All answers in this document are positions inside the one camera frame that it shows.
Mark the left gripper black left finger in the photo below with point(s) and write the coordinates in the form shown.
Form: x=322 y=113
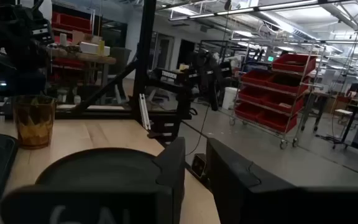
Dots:
x=166 y=202

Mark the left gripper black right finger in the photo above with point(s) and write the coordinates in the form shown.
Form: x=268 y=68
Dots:
x=244 y=193

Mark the black round plate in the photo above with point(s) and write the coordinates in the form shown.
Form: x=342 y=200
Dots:
x=104 y=168

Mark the amber ribbed plastic cup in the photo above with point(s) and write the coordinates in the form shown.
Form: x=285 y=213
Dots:
x=33 y=124

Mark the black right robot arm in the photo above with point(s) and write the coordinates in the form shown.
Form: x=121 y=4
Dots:
x=14 y=40

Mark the red plastic storage bin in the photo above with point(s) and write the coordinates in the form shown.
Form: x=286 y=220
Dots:
x=255 y=77
x=286 y=84
x=275 y=122
x=294 y=63
x=252 y=95
x=281 y=104
x=247 y=111

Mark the white plastic bucket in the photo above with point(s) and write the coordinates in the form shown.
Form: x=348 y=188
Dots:
x=229 y=98

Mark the green lit sign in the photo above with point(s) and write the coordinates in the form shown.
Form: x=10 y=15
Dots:
x=270 y=58

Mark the wooden workbench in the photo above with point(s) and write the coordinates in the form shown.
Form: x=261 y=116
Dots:
x=82 y=57

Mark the yellow bottle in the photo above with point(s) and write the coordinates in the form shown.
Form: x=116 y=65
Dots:
x=101 y=48

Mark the white flat box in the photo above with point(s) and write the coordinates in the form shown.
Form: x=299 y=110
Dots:
x=89 y=48

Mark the long ceiling light strip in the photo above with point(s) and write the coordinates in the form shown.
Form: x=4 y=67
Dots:
x=244 y=11

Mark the brown cardboard box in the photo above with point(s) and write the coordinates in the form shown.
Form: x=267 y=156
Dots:
x=84 y=37

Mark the white paper roll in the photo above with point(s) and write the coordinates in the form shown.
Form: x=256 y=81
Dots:
x=63 y=40

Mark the long red shelf bin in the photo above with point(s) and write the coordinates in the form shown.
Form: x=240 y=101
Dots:
x=73 y=22

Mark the small black table camera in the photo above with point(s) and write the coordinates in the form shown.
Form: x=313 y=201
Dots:
x=199 y=165

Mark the silver aluminium bracket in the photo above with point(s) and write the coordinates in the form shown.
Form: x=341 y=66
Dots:
x=145 y=112

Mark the black aluminium table frame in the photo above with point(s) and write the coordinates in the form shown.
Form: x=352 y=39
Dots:
x=145 y=62

